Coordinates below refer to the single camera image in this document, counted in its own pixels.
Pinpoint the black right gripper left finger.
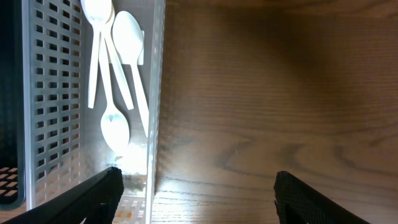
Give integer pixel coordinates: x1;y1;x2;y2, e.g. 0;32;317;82
4;167;124;224

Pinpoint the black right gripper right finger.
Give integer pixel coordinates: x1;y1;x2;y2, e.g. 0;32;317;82
274;170;369;224

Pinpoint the clear white plastic basket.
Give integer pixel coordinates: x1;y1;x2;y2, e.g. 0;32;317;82
22;0;165;223

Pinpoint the white plastic spoon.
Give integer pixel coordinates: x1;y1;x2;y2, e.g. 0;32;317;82
102;4;134;110
81;0;112;108
99;36;130;153
112;11;149;137

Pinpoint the dark green plastic basket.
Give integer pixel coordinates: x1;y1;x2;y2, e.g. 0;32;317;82
1;0;25;210

